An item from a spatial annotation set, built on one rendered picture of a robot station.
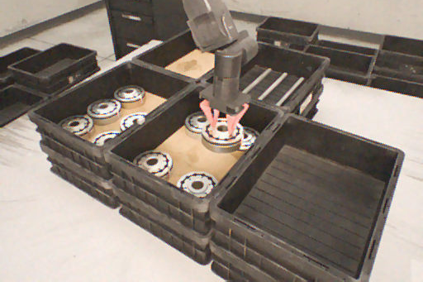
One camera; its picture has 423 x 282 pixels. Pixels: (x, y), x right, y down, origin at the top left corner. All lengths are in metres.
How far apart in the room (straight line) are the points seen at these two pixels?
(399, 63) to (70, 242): 2.02
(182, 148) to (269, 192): 0.28
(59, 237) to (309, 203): 0.63
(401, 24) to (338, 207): 3.33
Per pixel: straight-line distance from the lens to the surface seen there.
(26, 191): 1.16
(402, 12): 4.03
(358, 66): 2.26
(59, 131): 0.95
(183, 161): 0.92
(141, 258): 0.91
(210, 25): 0.69
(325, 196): 0.88
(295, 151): 0.98
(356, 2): 4.03
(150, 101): 1.18
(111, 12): 2.67
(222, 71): 0.71
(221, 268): 0.84
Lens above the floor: 1.45
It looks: 36 degrees down
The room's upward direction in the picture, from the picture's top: straight up
